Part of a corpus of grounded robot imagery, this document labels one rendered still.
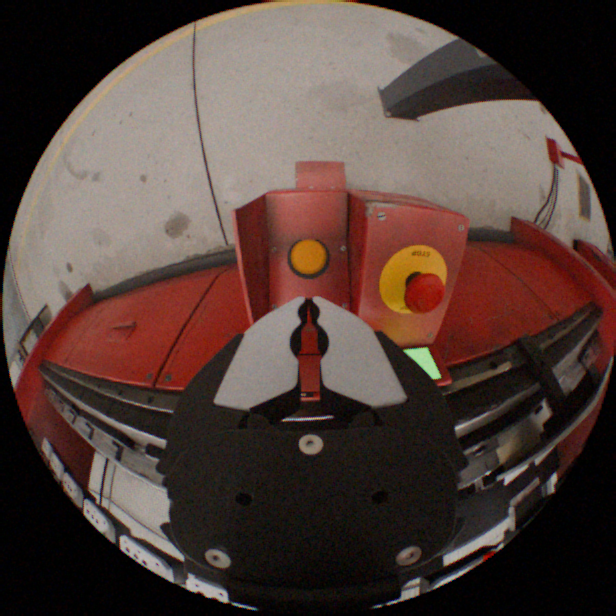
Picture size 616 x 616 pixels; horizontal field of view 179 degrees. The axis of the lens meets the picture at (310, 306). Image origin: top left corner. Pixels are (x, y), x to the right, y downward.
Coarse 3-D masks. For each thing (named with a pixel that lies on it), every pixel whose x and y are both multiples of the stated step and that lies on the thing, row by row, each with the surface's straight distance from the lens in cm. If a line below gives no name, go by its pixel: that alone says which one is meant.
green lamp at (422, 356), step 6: (426, 348) 27; (408, 354) 25; (414, 354) 26; (420, 354) 26; (426, 354) 26; (420, 360) 25; (426, 360) 25; (432, 360) 26; (426, 366) 25; (432, 366) 25; (432, 372) 25; (438, 372) 25
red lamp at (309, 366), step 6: (300, 360) 23; (306, 360) 23; (312, 360) 23; (318, 360) 23; (300, 366) 22; (306, 366) 22; (312, 366) 22; (318, 366) 22; (300, 372) 22; (306, 372) 22; (312, 372) 22; (318, 372) 22; (300, 378) 21; (306, 378) 21; (312, 378) 21; (318, 378) 21; (306, 384) 21; (312, 384) 21; (318, 384) 21; (306, 390) 21; (312, 390) 21; (318, 390) 21
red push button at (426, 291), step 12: (408, 276) 20; (420, 276) 18; (432, 276) 19; (408, 288) 18; (420, 288) 18; (432, 288) 19; (444, 288) 20; (408, 300) 19; (420, 300) 19; (432, 300) 19; (420, 312) 20
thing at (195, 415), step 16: (240, 336) 10; (224, 352) 9; (208, 368) 9; (224, 368) 8; (192, 384) 8; (208, 384) 8; (192, 400) 8; (208, 400) 8; (176, 416) 8; (192, 416) 7; (208, 416) 7; (224, 416) 7; (240, 416) 7; (176, 432) 7; (192, 432) 7; (208, 432) 7; (176, 448) 7; (160, 464) 7
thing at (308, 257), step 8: (304, 240) 24; (312, 240) 24; (296, 248) 24; (304, 248) 24; (312, 248) 24; (320, 248) 24; (296, 256) 24; (304, 256) 24; (312, 256) 24; (320, 256) 24; (296, 264) 24; (304, 264) 23; (312, 264) 23; (320, 264) 24; (304, 272) 24; (312, 272) 24
